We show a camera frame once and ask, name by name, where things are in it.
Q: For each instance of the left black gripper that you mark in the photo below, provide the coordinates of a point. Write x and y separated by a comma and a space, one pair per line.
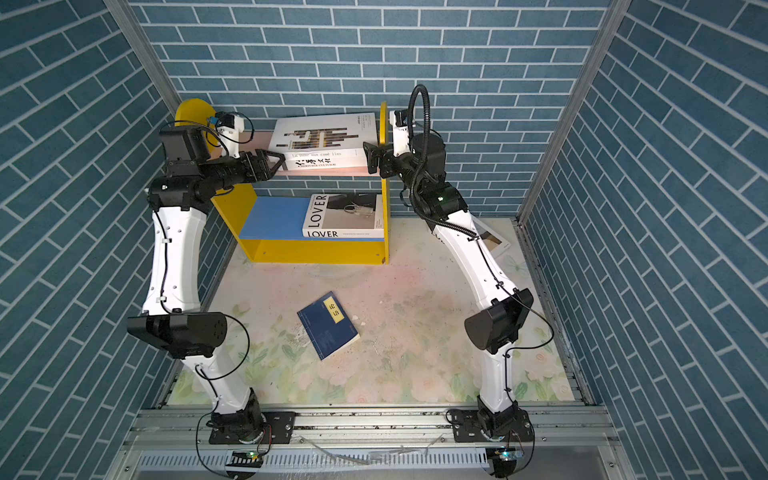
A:
261, 172

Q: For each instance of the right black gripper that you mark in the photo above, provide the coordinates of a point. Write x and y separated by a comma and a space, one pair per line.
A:
376, 160

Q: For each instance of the white brown-pattern book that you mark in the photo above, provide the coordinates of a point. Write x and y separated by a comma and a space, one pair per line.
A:
324, 141

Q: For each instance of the white LOVER book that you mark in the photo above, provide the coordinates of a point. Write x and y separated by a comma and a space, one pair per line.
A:
344, 216

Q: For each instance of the white LOEWE book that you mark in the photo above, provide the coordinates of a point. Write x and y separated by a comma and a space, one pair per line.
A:
494, 241

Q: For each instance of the navy blue book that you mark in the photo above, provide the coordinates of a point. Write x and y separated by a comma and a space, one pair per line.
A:
327, 325

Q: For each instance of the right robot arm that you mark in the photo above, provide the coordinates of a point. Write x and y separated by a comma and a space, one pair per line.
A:
417, 157

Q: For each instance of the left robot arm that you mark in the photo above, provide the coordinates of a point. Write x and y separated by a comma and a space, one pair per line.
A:
200, 163

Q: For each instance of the yellow pink blue bookshelf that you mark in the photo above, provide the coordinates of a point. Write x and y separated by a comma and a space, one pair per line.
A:
268, 228

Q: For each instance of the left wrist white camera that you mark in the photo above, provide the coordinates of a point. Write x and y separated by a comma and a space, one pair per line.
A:
230, 126

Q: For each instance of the wrist white camera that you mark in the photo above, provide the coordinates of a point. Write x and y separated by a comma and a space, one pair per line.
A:
230, 126
401, 124

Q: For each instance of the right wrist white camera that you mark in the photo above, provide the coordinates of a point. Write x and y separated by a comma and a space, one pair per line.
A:
401, 124

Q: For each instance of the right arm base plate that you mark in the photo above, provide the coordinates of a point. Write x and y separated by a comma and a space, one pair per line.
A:
489, 427

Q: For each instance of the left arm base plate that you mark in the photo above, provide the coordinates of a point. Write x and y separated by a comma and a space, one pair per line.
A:
245, 429

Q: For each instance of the aluminium front rail frame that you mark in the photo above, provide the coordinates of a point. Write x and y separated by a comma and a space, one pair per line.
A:
565, 440

